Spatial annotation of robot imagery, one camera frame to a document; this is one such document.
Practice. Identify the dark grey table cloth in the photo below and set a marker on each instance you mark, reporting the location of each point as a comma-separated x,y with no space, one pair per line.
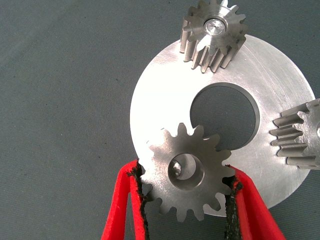
62,100

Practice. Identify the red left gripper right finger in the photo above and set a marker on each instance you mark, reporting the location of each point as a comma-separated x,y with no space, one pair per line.
252,212

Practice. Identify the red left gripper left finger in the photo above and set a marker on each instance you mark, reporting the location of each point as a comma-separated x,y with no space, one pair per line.
120,205

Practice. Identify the small steel planetary gear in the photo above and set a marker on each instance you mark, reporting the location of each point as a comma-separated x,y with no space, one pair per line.
212,42
305,135
165,155

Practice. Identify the round metal carrier plate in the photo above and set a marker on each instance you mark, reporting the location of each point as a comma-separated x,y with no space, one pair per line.
162,87

